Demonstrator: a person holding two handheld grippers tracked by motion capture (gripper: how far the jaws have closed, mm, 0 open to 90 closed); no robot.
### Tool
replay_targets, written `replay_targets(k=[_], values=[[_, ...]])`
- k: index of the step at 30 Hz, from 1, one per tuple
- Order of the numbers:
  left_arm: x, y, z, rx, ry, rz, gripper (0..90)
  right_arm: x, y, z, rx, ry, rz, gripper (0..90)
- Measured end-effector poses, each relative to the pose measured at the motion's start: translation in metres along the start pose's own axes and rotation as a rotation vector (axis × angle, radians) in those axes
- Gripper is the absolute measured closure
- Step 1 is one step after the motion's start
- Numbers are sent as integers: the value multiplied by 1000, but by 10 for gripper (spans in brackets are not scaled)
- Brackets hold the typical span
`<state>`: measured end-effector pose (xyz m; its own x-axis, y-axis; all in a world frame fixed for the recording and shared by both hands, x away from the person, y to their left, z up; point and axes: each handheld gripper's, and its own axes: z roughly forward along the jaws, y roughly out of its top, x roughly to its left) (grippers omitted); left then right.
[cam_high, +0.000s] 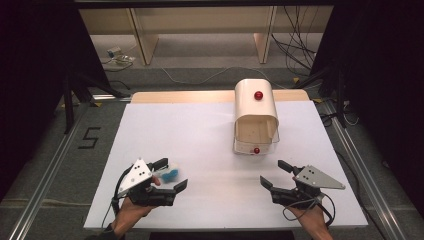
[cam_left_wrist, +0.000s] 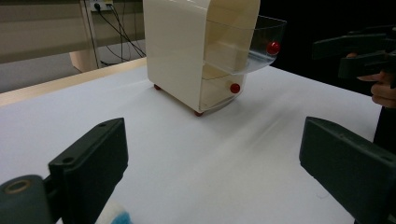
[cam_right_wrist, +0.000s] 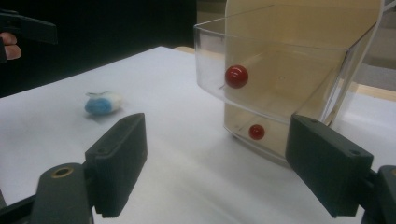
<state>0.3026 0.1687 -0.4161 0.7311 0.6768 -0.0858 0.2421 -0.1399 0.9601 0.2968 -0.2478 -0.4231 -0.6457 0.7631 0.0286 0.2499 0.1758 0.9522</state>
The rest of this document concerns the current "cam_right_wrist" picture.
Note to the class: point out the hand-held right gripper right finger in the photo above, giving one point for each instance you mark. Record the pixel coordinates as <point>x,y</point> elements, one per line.
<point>327,168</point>

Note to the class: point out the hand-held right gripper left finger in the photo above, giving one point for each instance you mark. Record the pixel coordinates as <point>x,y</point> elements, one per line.
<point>120,161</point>

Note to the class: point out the blue and white pod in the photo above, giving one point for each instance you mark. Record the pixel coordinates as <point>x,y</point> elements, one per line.
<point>101,104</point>

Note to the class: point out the clear drawer with red knob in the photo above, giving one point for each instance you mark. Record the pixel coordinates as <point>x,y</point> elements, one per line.
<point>280,77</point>
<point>257,132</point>

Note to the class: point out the clear plastic drawer cabinet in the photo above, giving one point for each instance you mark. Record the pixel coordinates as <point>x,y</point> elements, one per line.
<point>295,21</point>

